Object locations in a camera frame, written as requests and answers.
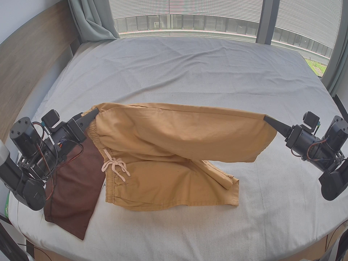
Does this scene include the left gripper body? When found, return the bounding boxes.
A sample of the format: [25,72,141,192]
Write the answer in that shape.
[50,117,87,147]

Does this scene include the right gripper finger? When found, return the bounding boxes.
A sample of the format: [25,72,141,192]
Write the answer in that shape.
[264,115,292,136]

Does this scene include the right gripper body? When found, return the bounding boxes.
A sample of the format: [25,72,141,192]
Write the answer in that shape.
[285,124,319,158]

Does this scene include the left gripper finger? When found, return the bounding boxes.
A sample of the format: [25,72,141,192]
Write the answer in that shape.
[76,109,100,128]

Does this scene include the tan shorts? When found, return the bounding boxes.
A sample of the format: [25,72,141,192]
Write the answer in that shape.
[86,102,278,209]

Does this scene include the bed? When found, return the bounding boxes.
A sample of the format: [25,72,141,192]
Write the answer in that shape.
[0,0,348,261]

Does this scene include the brown garment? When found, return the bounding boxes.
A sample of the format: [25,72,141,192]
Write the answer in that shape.
[43,138,107,241]

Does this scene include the grey-green curtain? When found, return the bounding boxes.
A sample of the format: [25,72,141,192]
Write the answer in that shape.
[65,0,120,44]

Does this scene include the window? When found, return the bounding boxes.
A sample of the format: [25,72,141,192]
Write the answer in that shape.
[105,0,348,95]

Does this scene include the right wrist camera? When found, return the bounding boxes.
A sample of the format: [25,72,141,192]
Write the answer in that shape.
[302,112,321,133]

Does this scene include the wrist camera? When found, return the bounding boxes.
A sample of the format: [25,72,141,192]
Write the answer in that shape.
[302,112,321,133]
[41,109,61,132]

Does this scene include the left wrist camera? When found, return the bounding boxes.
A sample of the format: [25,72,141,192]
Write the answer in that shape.
[41,109,61,132]

